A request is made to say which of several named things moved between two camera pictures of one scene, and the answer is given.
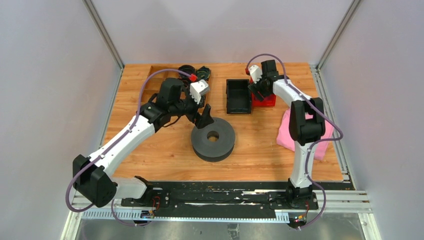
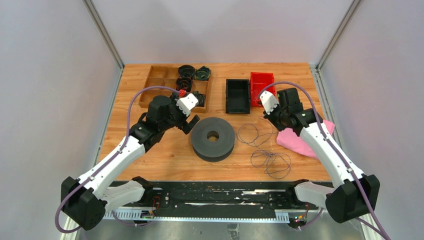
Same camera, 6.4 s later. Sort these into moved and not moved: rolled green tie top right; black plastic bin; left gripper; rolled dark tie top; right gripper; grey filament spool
Moved: left gripper; right gripper
Not moved: black plastic bin; grey filament spool; rolled green tie top right; rolled dark tie top
